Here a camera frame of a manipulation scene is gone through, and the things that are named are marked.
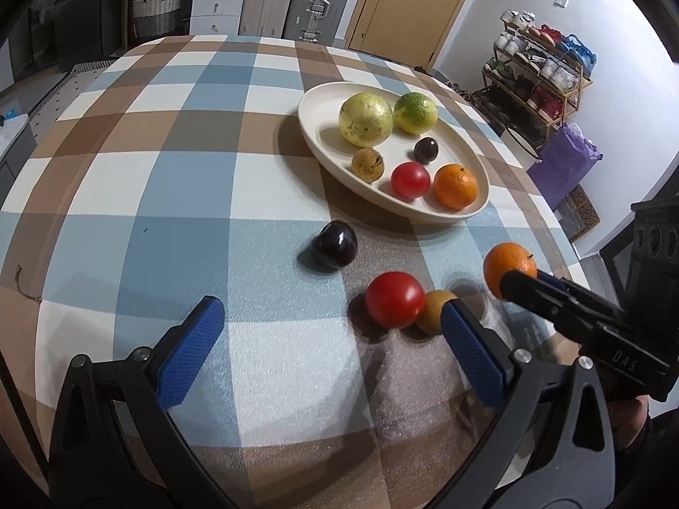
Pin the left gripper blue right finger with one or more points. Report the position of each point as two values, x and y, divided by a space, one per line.
481 353

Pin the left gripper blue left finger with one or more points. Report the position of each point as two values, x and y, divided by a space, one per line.
183 349

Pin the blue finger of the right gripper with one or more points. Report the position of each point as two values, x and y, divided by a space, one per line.
548 278

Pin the orange tangerine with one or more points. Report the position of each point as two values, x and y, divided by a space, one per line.
503 258
455 186

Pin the red tomato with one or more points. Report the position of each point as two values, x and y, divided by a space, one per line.
410 180
395 299

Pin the dark purple plum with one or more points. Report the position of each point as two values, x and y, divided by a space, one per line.
426 150

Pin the green yellow guava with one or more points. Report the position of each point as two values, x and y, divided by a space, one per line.
414 113

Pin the small brown fruit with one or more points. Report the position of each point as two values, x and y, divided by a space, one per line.
367 164
429 320

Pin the yellow speckled guava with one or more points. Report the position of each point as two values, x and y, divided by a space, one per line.
365 120

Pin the person right hand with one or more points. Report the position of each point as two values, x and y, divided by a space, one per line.
628 418

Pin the cream trash bin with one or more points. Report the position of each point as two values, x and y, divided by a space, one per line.
522 143

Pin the purple bag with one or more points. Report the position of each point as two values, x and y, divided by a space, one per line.
564 161

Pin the cream round plate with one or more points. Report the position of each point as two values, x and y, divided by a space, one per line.
319 118

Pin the wooden shoe rack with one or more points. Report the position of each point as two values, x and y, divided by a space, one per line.
534 79

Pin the checkered tablecloth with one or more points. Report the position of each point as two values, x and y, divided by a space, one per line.
182 172

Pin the wooden door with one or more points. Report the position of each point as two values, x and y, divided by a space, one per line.
410 32

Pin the woven laundry basket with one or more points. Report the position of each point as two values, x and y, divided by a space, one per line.
155 18

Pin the silver grey suitcase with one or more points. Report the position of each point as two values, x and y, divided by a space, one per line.
314 21

